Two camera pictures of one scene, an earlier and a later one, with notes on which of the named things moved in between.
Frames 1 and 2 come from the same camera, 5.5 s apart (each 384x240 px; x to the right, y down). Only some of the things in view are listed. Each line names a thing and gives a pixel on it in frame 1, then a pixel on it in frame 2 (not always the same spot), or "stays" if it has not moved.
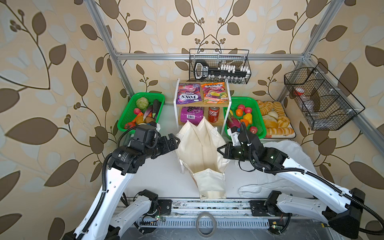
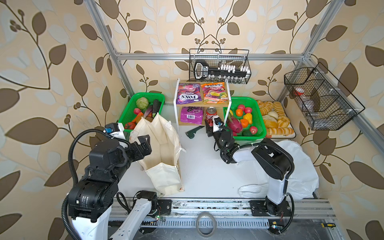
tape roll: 212,215 stays
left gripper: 173,145 -> 145,145
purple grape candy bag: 194,114 stays
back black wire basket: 221,66 stays
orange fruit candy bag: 214,93 stays
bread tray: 276,123 stays
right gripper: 227,154 -> 208,130
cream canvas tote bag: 198,150 -> 162,164
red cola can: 213,114 stays
